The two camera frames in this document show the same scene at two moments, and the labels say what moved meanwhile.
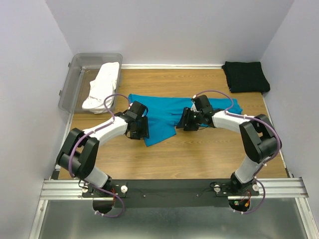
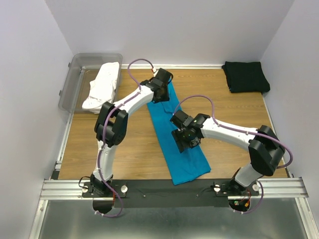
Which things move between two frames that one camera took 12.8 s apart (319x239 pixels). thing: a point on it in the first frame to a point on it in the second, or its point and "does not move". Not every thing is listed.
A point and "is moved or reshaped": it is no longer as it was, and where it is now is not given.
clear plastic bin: x=81 y=69 does not move
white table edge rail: x=172 y=66 does not move
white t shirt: x=104 y=84 does not move
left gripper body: x=142 y=130 to x=164 y=95
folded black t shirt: x=246 y=77 does not move
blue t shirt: x=164 y=112 is moved or reshaped
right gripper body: x=193 y=118 to x=186 y=141
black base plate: x=173 y=193 does not move
